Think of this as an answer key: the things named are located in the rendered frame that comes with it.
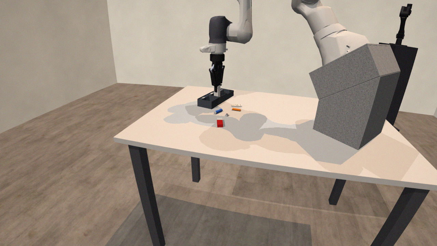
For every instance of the red and white eraser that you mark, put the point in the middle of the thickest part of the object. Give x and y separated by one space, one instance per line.
219 122

